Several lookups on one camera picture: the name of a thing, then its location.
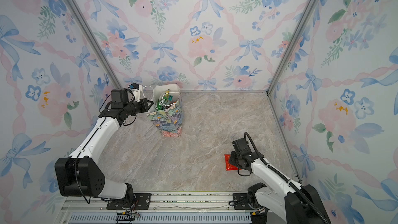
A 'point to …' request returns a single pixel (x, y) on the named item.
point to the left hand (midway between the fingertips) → (153, 100)
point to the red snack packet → (229, 167)
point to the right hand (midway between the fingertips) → (232, 158)
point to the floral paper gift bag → (167, 112)
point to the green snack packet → (164, 100)
